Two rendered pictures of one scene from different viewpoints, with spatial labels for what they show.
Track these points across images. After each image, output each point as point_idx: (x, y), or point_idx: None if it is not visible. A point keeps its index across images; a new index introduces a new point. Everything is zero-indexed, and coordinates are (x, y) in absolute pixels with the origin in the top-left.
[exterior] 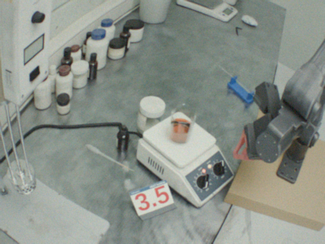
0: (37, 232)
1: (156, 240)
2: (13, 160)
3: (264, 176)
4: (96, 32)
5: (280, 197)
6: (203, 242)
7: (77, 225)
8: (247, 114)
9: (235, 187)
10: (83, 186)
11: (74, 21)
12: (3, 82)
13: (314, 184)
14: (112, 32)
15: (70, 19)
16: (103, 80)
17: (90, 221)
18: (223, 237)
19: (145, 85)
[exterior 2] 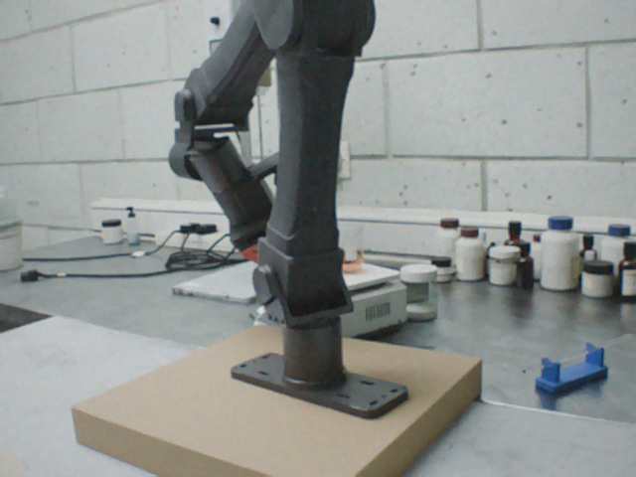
0: (234, 275)
1: (213, 319)
2: None
3: (273, 349)
4: (557, 217)
5: (209, 360)
6: (189, 339)
7: (242, 287)
8: (497, 383)
9: (263, 327)
10: None
11: (600, 214)
12: None
13: (204, 406)
14: (613, 249)
15: (588, 203)
16: (519, 292)
17: (249, 291)
18: (187, 350)
19: (524, 312)
